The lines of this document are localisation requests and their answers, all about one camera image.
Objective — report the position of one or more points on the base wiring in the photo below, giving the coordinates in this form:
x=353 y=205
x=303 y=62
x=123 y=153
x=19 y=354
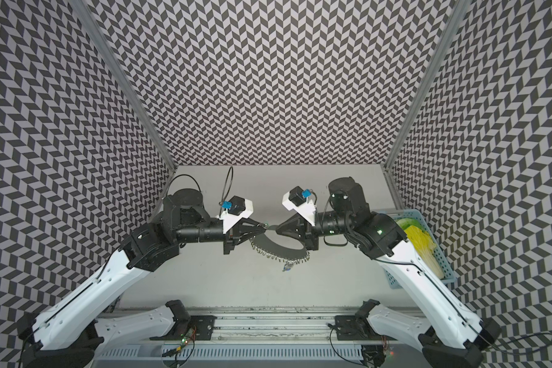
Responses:
x=179 y=347
x=372 y=353

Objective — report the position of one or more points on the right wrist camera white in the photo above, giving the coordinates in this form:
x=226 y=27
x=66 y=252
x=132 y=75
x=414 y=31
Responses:
x=299 y=200

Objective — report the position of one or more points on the left base wiring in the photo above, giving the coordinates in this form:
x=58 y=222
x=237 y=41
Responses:
x=179 y=347

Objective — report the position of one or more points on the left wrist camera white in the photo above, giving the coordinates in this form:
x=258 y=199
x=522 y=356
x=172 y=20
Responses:
x=233 y=211

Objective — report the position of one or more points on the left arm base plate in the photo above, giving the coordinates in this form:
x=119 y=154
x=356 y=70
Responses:
x=198 y=327

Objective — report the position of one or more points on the light blue plastic basket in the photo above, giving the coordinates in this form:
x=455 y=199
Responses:
x=450 y=275

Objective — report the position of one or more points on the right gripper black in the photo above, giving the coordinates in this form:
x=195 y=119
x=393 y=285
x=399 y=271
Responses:
x=297 y=224

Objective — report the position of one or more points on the yellow green plastic bag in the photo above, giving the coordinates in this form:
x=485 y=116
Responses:
x=423 y=244

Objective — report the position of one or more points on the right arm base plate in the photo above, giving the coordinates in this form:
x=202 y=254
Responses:
x=350 y=327

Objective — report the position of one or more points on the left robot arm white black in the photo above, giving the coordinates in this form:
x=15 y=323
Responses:
x=70 y=334

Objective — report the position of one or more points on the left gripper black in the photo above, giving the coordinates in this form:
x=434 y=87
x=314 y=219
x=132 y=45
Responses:
x=236 y=236

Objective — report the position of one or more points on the right base wiring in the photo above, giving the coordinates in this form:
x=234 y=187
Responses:
x=372 y=353

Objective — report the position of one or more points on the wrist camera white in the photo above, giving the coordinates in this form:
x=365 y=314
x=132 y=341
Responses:
x=299 y=200
x=233 y=211

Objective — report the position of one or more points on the aluminium frame rail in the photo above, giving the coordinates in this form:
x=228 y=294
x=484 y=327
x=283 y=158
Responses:
x=276 y=336

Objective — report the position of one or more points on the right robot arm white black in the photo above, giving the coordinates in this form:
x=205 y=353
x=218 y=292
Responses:
x=449 y=334

